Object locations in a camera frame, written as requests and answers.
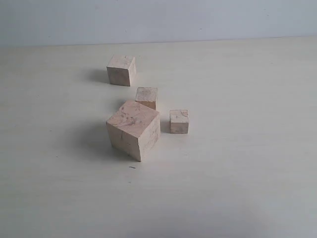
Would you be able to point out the third largest wooden cube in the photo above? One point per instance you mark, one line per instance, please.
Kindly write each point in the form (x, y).
(147, 96)

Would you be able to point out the second largest wooden cube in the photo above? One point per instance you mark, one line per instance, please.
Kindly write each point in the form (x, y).
(121, 70)

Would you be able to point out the smallest wooden cube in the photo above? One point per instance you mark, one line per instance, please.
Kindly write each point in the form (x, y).
(179, 121)

